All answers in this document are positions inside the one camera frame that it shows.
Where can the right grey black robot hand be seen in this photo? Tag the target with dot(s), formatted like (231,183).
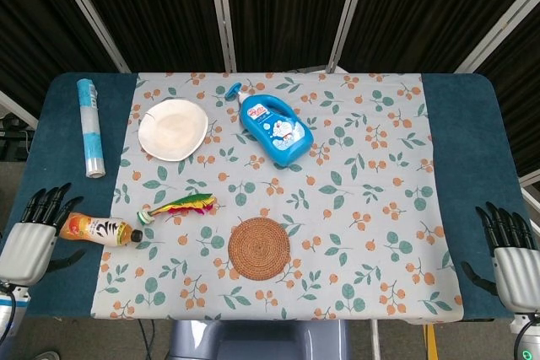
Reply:
(516,271)

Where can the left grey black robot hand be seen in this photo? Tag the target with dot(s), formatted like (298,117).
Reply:
(29,246)

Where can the colourful feather toy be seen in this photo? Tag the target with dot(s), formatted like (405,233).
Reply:
(185,204)

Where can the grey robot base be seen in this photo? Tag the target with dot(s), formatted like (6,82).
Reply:
(257,341)

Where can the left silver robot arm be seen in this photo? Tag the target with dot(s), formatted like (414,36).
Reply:
(6,313)

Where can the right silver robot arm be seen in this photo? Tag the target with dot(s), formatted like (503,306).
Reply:
(527,334)

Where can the orange tea drink bottle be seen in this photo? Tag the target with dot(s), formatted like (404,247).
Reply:
(97,229)

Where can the yellow floor tape strip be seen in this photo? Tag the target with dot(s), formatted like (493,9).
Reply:
(431,343)

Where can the blue clear plastic wrap roll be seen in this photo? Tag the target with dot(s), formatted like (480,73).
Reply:
(90,128)

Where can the dark blue table cover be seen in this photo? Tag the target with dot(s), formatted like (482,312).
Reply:
(464,132)

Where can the floral orange fruit tablecloth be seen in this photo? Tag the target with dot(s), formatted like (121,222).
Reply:
(358,208)

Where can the white round plate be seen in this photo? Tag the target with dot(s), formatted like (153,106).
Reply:
(173,130)

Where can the round woven rattan coaster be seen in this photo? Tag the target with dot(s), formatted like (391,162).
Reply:
(259,249)

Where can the blue detergent pump bottle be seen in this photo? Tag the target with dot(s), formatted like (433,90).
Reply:
(276,128)

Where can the dark folding screen white frames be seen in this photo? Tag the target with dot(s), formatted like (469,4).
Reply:
(287,6)

